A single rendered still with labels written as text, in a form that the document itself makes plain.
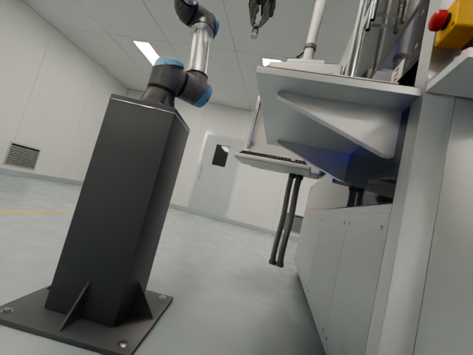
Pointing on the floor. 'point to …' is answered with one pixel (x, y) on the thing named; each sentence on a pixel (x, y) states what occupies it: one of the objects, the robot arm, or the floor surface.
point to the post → (413, 206)
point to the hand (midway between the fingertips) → (257, 25)
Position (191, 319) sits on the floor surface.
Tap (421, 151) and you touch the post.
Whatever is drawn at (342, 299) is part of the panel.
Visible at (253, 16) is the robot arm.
